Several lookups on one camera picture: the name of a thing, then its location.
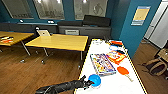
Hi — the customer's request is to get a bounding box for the blue bowl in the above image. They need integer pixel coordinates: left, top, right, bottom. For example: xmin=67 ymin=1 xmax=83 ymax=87
xmin=87 ymin=74 xmax=102 ymax=88

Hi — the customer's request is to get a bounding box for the open white laptop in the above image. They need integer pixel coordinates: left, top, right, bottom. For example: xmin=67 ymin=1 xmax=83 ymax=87
xmin=37 ymin=29 xmax=53 ymax=37

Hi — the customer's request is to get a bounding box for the white table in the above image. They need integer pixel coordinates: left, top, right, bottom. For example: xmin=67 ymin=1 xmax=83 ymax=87
xmin=73 ymin=38 xmax=148 ymax=94

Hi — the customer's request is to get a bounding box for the colourful board game box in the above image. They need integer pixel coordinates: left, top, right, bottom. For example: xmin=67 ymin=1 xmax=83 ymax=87
xmin=89 ymin=53 xmax=117 ymax=77

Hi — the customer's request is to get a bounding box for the orange game box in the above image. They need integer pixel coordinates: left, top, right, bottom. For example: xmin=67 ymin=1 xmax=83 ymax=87
xmin=106 ymin=50 xmax=127 ymax=65

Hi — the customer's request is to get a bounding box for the white bowl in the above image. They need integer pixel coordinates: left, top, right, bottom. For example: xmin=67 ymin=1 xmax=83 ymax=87
xmin=91 ymin=39 xmax=105 ymax=46

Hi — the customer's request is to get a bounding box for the red ping pong paddle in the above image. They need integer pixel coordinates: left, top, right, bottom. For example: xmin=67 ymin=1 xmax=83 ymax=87
xmin=110 ymin=40 xmax=124 ymax=47

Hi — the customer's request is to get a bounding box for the dark grey sofa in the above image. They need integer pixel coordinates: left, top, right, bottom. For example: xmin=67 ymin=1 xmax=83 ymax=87
xmin=57 ymin=14 xmax=112 ymax=41

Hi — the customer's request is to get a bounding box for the long wooden desk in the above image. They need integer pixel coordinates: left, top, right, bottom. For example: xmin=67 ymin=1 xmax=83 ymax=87
xmin=0 ymin=30 xmax=35 ymax=56

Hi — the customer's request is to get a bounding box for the tan woven basket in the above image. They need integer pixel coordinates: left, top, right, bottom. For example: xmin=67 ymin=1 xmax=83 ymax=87
xmin=156 ymin=48 xmax=168 ymax=63

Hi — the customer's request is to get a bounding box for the long dark bench sofa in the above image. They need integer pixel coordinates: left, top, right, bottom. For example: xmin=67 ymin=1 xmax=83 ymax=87
xmin=0 ymin=21 xmax=60 ymax=35

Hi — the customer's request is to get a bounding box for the small orange black box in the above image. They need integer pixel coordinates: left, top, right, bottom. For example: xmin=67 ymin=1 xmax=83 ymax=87
xmin=0 ymin=36 xmax=15 ymax=45

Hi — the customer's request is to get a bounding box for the white hallway door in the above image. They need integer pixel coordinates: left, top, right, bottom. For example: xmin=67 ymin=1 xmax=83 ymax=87
xmin=143 ymin=0 xmax=168 ymax=49

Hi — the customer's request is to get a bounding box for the yellow wall notice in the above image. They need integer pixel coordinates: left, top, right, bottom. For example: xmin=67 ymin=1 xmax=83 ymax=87
xmin=130 ymin=5 xmax=151 ymax=27

